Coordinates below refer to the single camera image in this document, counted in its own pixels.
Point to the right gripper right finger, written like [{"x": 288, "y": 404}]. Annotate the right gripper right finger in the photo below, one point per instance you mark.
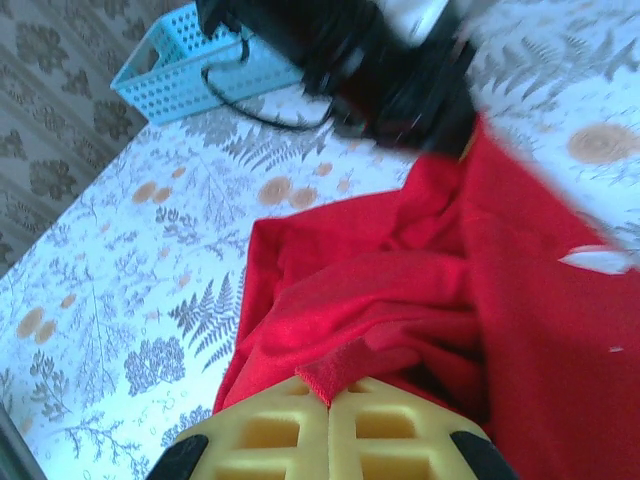
[{"x": 435, "y": 450}]

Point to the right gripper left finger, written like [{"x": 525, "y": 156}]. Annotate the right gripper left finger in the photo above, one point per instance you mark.
[{"x": 225, "y": 450}]

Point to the red t-shirt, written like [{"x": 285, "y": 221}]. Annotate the red t-shirt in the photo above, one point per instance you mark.
[{"x": 450, "y": 300}]

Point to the light blue perforated plastic basket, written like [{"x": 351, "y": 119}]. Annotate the light blue perforated plastic basket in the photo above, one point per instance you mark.
[{"x": 190, "y": 85}]

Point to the floral patterned tablecloth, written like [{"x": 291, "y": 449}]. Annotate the floral patterned tablecloth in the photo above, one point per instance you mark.
[{"x": 125, "y": 250}]

